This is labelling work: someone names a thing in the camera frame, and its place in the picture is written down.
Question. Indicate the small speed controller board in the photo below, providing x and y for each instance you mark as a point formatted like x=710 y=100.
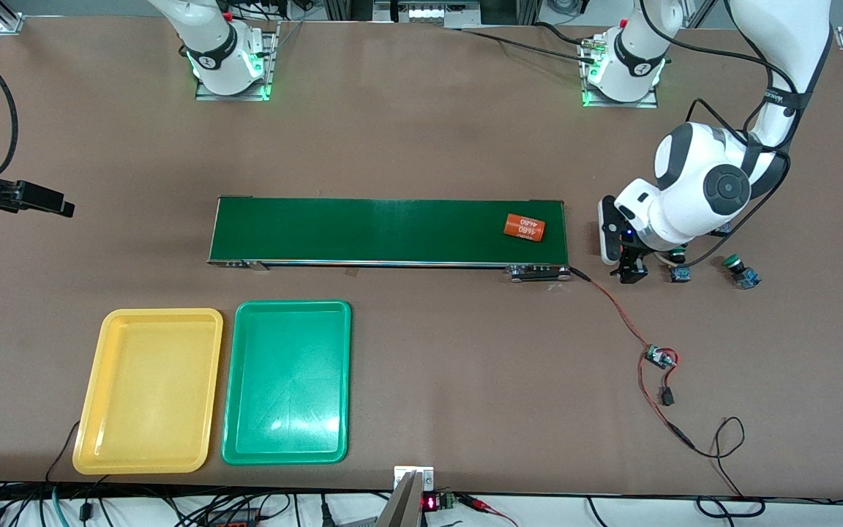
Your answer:
x=659 y=357

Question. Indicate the red digit display module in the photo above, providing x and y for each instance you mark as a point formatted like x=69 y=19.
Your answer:
x=440 y=502

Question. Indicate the red clip test lead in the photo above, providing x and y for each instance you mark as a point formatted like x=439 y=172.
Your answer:
x=484 y=505

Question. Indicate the green plastic tray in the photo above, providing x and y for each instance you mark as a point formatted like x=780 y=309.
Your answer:
x=286 y=380

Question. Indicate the green conveyor belt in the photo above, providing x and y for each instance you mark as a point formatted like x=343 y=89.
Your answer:
x=319 y=249

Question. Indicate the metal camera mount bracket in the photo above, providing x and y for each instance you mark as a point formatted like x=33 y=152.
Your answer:
x=425 y=474

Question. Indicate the green push button switch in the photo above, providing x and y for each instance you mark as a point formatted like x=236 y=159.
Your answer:
x=745 y=278
x=680 y=274

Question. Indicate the grey labelled control box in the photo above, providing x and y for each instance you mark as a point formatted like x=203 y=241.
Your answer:
x=421 y=11

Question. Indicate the orange 4680 battery cylinder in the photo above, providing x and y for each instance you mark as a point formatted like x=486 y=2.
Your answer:
x=524 y=228

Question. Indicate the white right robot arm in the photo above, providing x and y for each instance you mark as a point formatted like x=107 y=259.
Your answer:
x=209 y=44

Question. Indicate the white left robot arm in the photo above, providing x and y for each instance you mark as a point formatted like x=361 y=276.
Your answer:
x=699 y=183

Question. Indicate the yellow plastic tray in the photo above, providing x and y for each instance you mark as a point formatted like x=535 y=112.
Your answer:
x=147 y=391

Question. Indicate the grey aluminium camera bar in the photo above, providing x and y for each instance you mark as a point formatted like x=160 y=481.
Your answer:
x=401 y=509

